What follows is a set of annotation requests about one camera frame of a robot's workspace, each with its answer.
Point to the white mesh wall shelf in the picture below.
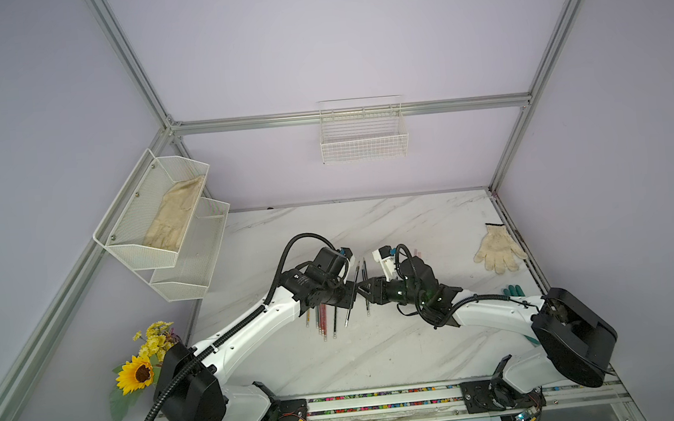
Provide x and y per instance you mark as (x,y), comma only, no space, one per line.
(146,225)
(192,275)

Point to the cream knitted work glove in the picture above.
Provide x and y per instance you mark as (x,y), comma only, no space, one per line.
(498,251)

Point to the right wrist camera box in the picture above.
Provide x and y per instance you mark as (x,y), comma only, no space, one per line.
(384,256)

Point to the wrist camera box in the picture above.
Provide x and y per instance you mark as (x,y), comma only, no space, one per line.
(347,253)
(384,256)

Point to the white mesh wall shelf lower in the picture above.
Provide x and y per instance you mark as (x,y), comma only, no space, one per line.
(192,275)

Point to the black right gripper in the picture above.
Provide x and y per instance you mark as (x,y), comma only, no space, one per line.
(378,289)

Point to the red pencil with clear cap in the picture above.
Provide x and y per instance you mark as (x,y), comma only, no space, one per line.
(317,311)

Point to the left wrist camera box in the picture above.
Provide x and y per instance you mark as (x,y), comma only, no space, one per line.
(347,253)

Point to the aluminium frame profile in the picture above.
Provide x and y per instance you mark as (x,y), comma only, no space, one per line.
(17,386)

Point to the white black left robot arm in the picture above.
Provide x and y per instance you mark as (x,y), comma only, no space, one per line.
(194,382)

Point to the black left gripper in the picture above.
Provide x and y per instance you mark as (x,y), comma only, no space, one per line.
(345,301)

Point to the artificial sunflower bouquet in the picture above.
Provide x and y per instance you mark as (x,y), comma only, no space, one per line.
(137,374)

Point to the cream glove in shelf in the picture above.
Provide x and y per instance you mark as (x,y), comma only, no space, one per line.
(172,219)

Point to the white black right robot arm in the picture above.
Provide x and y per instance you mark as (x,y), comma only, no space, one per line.
(569,341)

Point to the white mesh wall shelf upper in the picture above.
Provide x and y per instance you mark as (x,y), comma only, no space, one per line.
(146,225)

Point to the white wire wall basket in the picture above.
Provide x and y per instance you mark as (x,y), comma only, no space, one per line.
(362,129)

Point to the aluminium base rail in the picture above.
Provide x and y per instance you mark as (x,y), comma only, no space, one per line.
(460,400)

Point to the green rubber work glove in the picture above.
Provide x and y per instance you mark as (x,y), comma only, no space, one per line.
(514,291)

